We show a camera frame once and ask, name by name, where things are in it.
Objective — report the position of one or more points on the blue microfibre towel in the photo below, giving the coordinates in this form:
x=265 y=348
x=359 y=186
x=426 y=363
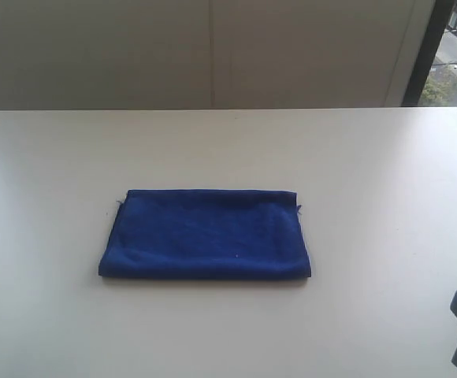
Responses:
x=206 y=234

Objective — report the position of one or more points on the dark window frame post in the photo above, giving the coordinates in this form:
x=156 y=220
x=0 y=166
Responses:
x=431 y=40

